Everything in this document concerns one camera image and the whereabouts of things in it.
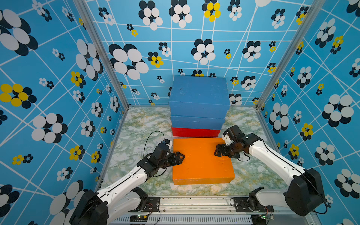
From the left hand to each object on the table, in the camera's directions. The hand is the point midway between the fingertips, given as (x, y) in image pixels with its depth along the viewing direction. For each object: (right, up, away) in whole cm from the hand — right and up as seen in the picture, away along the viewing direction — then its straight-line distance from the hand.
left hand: (183, 156), depth 80 cm
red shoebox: (-1, +13, +12) cm, 18 cm away
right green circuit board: (+39, -30, -9) cm, 50 cm away
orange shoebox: (+9, -3, -5) cm, 11 cm away
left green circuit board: (-23, -30, -8) cm, 39 cm away
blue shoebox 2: (+12, +20, +4) cm, 23 cm away
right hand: (+23, +1, +2) cm, 23 cm away
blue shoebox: (+8, +31, -5) cm, 32 cm away
